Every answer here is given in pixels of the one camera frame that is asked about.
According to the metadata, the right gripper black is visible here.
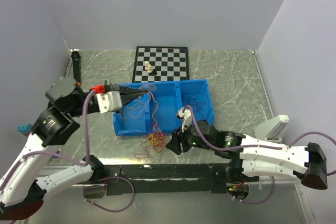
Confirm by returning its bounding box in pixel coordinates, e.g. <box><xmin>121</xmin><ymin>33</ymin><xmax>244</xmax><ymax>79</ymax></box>
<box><xmin>165</xmin><ymin>119</ymin><xmax>215</xmax><ymax>155</ymax></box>

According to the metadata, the yellow orange thin cable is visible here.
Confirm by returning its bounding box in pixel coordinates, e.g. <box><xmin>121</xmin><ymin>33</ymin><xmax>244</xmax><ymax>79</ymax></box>
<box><xmin>119</xmin><ymin>100</ymin><xmax>148</xmax><ymax>122</ymax></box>

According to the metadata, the red yellow cable bundle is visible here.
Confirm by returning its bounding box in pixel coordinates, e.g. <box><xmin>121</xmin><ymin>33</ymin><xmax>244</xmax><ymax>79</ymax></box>
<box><xmin>134</xmin><ymin>126</ymin><xmax>169</xmax><ymax>159</ymax></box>

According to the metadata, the blue three-compartment plastic bin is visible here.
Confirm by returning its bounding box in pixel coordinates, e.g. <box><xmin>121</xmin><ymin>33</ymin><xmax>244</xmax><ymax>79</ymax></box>
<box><xmin>113</xmin><ymin>79</ymin><xmax>215</xmax><ymax>136</ymax></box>

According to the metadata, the purple thin cable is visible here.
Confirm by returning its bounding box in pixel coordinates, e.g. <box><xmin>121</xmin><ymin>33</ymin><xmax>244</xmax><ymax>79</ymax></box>
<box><xmin>183</xmin><ymin>94</ymin><xmax>211</xmax><ymax>125</ymax></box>

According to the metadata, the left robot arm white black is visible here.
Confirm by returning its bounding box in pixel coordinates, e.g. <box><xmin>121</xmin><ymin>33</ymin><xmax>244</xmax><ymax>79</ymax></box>
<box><xmin>1</xmin><ymin>77</ymin><xmax>148</xmax><ymax>223</ymax></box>

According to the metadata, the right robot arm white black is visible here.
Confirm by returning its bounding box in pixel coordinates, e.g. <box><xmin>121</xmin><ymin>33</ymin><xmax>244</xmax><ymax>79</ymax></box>
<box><xmin>166</xmin><ymin>120</ymin><xmax>328</xmax><ymax>190</ymax></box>

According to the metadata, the cream chess piece front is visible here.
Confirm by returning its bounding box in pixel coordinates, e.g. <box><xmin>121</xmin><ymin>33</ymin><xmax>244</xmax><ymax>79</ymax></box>
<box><xmin>146</xmin><ymin>65</ymin><xmax>153</xmax><ymax>73</ymax></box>

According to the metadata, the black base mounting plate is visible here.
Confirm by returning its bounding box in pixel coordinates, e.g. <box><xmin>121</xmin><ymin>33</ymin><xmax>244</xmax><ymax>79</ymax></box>
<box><xmin>72</xmin><ymin>163</ymin><xmax>260</xmax><ymax>196</ymax></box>

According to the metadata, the black white chessboard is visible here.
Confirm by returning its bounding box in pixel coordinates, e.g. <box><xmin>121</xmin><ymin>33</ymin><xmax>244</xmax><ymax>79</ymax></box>
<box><xmin>132</xmin><ymin>46</ymin><xmax>190</xmax><ymax>83</ymax></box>

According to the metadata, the black marker orange cap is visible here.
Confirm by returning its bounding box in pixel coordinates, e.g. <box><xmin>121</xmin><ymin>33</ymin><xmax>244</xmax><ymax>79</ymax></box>
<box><xmin>71</xmin><ymin>50</ymin><xmax>81</xmax><ymax>85</ymax></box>

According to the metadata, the white grey stand device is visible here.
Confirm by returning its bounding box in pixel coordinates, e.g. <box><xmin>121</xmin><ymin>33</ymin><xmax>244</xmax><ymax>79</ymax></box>
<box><xmin>254</xmin><ymin>115</ymin><xmax>290</xmax><ymax>144</ymax></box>

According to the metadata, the blue brown toy block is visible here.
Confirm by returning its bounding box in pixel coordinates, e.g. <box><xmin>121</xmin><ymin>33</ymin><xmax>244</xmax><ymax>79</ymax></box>
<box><xmin>17</xmin><ymin>124</ymin><xmax>32</xmax><ymax>137</ymax></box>

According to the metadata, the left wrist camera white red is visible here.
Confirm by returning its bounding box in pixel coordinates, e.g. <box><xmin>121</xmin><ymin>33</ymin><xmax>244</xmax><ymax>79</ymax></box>
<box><xmin>92</xmin><ymin>85</ymin><xmax>122</xmax><ymax>113</ymax></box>

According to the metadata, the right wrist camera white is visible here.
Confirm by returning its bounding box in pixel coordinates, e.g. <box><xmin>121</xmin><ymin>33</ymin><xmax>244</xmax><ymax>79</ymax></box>
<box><xmin>176</xmin><ymin>107</ymin><xmax>192</xmax><ymax>132</ymax></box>

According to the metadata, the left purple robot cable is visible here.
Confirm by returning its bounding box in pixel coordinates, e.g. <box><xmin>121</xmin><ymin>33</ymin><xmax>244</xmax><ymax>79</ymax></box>
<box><xmin>0</xmin><ymin>89</ymin><xmax>136</xmax><ymax>213</ymax></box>

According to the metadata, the aluminium frame rail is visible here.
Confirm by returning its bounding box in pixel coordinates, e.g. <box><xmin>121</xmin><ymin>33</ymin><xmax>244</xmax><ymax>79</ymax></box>
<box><xmin>27</xmin><ymin>161</ymin><xmax>306</xmax><ymax>223</ymax></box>

